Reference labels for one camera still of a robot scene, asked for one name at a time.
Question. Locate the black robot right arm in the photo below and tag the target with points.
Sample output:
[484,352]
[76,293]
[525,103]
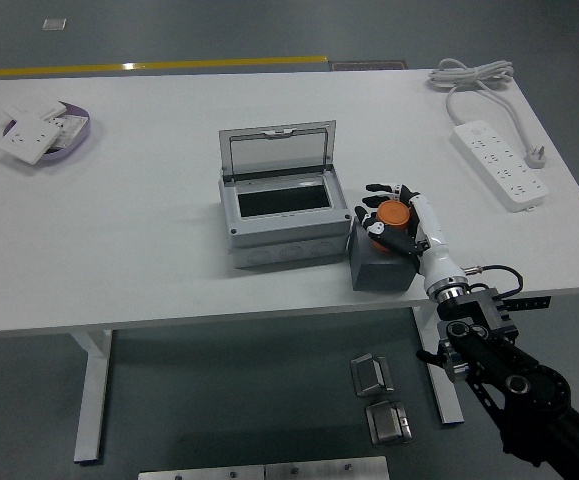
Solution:
[519,385]

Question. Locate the white switch panel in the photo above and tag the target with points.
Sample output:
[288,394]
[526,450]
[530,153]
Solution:
[34,109]

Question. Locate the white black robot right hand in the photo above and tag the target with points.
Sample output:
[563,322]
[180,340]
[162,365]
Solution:
[436,250]

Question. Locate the grey-backed socket panel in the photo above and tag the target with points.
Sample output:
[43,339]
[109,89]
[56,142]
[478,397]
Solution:
[71,127]

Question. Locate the white table leg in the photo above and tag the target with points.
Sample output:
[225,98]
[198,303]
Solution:
[446,406]
[89,400]

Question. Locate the orange cylinder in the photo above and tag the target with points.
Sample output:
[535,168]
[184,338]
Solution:
[394,214]

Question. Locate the large white socket panel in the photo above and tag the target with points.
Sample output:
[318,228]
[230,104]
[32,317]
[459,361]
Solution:
[26,140]

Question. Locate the grey box with clear lid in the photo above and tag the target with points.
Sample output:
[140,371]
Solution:
[289,230]

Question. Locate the dark floor sign plate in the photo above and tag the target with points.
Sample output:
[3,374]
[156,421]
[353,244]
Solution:
[369,65]

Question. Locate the white power strip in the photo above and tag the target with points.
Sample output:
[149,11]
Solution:
[499,167]

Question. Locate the grey cube with round hole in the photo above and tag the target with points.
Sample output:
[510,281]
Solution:
[379,272]

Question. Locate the purple oval tray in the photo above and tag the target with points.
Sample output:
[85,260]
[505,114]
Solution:
[76,142]

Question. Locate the black table control panel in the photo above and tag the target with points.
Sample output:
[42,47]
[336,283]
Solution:
[534,303]

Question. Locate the small metal bracket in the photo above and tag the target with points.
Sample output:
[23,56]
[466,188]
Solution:
[369,375]
[386,425]

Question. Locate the grey metal plate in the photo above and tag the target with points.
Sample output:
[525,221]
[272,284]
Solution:
[326,470]
[204,475]

